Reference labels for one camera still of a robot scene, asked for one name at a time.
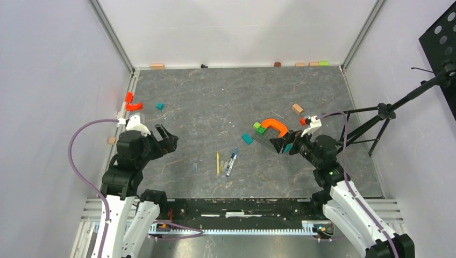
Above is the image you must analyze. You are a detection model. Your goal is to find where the toothed aluminium rail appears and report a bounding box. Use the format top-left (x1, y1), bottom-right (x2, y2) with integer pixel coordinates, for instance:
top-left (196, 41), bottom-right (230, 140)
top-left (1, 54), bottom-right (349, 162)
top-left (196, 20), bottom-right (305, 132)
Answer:
top-left (148, 223), bottom-right (317, 236)

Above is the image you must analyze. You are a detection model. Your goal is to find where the tan block left rail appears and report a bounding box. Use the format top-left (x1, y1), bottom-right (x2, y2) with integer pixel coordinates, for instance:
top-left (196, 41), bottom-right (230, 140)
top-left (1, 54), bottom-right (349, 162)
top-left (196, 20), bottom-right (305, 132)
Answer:
top-left (108, 137), bottom-right (116, 145)

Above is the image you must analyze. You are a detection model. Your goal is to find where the black perforated panel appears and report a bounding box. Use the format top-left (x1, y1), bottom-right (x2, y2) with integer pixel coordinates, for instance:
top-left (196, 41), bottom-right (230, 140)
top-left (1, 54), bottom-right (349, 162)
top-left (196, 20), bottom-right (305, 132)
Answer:
top-left (418, 2), bottom-right (456, 122)

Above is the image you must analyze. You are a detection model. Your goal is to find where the orange curved block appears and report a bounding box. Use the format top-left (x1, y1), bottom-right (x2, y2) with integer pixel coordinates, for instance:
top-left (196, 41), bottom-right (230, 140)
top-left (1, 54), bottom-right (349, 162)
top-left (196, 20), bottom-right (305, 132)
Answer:
top-left (261, 118), bottom-right (289, 138)

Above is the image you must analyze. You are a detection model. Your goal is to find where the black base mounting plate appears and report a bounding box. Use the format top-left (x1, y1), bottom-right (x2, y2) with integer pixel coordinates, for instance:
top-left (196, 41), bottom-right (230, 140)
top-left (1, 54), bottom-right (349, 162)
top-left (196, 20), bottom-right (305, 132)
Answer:
top-left (158, 198), bottom-right (330, 230)

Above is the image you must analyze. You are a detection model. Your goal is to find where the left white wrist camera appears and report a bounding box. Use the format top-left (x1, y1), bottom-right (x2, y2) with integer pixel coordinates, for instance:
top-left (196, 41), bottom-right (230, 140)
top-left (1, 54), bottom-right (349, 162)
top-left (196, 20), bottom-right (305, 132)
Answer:
top-left (125, 113), bottom-right (151, 137)

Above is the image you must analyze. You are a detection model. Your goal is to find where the black tripod stand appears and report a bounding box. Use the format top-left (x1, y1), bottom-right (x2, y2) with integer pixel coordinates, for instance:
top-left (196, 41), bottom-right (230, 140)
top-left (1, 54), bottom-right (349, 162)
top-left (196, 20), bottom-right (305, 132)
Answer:
top-left (336, 61), bottom-right (455, 156)

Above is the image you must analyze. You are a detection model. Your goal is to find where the teal block near baseplate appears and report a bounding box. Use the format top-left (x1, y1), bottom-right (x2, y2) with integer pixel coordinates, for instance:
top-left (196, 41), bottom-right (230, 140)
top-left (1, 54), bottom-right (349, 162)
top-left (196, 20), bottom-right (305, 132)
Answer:
top-left (283, 144), bottom-right (293, 153)

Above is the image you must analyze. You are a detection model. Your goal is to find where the teal block centre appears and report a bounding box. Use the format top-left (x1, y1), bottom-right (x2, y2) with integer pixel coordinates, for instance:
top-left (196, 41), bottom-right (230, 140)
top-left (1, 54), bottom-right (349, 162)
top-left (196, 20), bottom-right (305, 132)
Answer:
top-left (242, 134), bottom-right (253, 145)

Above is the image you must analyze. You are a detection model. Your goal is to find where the grey lego baseplate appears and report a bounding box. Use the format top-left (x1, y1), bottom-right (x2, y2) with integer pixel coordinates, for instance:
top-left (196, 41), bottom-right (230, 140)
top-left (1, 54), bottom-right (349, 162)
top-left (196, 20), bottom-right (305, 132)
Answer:
top-left (252, 127), bottom-right (279, 153)

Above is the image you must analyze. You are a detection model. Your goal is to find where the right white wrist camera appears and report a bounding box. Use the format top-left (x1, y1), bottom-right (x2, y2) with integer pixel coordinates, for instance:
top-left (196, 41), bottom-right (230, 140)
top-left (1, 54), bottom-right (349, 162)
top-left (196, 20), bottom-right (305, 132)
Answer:
top-left (301, 116), bottom-right (322, 137)

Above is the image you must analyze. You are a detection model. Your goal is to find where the tan block back left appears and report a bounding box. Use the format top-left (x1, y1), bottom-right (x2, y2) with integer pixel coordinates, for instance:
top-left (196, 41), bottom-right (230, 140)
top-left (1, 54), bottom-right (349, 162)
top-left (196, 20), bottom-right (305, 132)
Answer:
top-left (149, 63), bottom-right (165, 70)

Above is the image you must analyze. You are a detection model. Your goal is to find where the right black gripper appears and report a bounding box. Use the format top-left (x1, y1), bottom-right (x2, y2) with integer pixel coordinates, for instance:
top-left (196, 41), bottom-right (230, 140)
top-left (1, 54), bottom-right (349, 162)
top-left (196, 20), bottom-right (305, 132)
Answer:
top-left (269, 127), bottom-right (322, 168)

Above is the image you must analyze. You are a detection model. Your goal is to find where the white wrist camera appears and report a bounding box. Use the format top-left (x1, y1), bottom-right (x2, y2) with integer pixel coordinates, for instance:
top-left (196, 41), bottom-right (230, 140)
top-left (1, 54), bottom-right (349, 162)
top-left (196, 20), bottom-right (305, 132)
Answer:
top-left (301, 116), bottom-right (322, 137)
top-left (125, 113), bottom-right (151, 137)

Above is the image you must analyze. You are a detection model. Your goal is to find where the tan wooden block right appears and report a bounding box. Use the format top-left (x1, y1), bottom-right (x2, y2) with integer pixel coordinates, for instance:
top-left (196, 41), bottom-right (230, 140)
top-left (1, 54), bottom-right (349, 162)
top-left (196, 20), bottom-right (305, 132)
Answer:
top-left (291, 103), bottom-right (304, 115)

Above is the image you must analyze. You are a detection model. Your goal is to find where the green lego brick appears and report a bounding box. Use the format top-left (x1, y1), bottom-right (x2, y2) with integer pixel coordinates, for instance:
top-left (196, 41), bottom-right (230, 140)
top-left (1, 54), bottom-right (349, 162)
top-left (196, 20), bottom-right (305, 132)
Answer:
top-left (253, 122), bottom-right (266, 135)

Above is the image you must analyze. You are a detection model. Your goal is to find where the red block upper left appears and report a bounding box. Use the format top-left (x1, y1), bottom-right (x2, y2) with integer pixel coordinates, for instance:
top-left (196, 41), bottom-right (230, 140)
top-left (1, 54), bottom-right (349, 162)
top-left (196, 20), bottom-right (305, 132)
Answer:
top-left (124, 91), bottom-right (133, 103)

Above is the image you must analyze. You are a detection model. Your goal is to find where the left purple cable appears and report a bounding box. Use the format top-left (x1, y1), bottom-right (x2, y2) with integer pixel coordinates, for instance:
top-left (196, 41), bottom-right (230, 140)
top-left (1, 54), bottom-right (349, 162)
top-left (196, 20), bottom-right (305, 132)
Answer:
top-left (68, 119), bottom-right (120, 258)

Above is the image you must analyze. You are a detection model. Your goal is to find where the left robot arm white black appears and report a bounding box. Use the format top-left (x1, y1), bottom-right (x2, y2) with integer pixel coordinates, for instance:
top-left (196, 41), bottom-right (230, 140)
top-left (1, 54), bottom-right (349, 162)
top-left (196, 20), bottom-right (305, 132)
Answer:
top-left (92, 124), bottom-right (179, 257)

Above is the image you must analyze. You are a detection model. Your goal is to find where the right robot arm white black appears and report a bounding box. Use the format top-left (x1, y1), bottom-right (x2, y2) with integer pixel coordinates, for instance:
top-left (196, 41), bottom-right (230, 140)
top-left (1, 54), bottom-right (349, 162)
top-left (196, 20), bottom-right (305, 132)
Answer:
top-left (269, 131), bottom-right (416, 257)

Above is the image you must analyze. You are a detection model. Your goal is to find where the red curved block left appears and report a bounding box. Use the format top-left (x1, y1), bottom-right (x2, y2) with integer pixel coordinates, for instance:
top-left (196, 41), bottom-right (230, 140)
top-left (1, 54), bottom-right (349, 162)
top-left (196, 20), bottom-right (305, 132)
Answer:
top-left (125, 103), bottom-right (143, 111)

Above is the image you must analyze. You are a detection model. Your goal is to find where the yellow pen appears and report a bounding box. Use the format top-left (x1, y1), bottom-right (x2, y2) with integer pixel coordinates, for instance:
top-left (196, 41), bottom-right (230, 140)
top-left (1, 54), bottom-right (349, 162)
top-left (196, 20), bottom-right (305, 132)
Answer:
top-left (216, 152), bottom-right (220, 175)

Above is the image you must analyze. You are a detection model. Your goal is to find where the blue white pen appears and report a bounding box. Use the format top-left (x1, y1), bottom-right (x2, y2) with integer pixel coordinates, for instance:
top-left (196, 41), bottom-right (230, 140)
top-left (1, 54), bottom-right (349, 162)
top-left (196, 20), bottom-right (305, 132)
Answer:
top-left (225, 147), bottom-right (238, 177)

